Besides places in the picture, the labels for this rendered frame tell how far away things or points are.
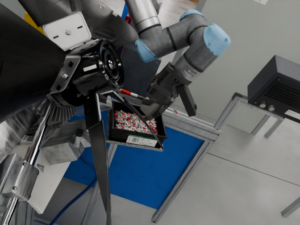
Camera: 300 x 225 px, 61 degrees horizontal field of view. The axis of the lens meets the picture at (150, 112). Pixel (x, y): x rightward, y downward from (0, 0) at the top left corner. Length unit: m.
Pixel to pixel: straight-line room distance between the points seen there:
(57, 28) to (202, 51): 0.35
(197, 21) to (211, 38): 0.10
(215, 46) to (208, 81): 2.04
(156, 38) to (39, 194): 0.53
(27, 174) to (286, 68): 0.92
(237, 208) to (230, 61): 1.33
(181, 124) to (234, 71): 1.58
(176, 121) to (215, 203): 1.10
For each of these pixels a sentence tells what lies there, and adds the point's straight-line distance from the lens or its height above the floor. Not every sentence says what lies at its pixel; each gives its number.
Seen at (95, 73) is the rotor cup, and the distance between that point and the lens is 0.54.
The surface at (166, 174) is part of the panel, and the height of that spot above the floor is 0.45.
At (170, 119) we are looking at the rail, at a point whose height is 0.83.
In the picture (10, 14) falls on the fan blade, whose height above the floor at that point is 1.35.
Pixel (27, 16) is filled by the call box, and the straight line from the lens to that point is 1.13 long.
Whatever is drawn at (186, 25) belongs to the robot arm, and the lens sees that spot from 0.77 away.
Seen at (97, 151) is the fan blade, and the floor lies 1.06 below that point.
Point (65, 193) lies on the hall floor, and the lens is 1.79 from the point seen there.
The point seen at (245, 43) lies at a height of 0.89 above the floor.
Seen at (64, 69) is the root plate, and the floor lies 1.22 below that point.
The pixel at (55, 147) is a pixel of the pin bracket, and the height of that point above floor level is 0.95.
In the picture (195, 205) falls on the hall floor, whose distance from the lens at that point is 2.04.
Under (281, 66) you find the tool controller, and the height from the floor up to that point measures 1.24.
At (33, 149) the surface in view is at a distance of 0.53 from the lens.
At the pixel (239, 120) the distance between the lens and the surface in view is 3.01.
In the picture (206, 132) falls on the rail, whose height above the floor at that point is 0.83.
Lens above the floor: 1.50
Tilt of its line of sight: 36 degrees down
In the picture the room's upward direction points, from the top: 24 degrees clockwise
